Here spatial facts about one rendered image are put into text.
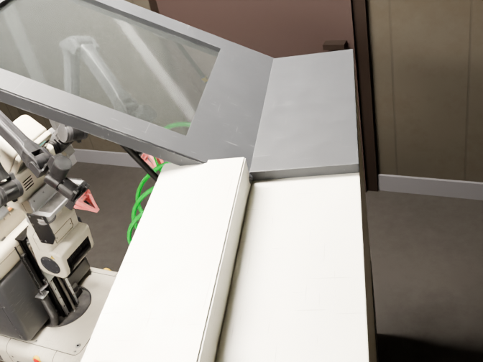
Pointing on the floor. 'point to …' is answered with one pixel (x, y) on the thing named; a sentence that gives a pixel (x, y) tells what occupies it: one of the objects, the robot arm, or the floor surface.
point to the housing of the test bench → (305, 225)
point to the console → (177, 268)
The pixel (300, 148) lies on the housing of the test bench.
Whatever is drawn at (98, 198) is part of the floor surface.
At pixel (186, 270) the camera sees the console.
